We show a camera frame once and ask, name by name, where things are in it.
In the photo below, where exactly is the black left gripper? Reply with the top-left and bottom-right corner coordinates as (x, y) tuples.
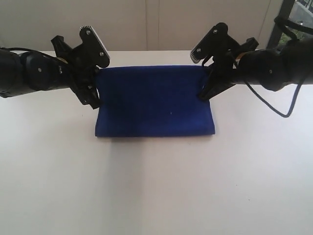
(51, 35), (100, 109)

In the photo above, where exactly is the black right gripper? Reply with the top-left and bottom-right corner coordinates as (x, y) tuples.
(198, 37), (259, 100)

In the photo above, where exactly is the blue cloth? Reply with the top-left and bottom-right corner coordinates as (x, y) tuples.
(95, 65), (215, 138)

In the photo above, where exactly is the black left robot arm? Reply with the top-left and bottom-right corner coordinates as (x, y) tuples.
(0, 29), (110, 109)

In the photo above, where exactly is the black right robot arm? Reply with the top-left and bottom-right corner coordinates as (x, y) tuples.
(198, 38), (313, 101)

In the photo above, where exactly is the green tree outside window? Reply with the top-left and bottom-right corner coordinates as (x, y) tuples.
(278, 33), (295, 46)

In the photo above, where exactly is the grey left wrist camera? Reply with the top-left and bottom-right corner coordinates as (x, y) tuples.
(73, 25), (110, 68)

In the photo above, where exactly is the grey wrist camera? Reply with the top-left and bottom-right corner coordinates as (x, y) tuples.
(190, 23), (240, 64)
(73, 25), (110, 68)

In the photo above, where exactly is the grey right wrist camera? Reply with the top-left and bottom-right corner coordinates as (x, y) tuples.
(190, 23), (240, 64)

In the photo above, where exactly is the black window frame post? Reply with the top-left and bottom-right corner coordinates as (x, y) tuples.
(266, 0), (295, 49)

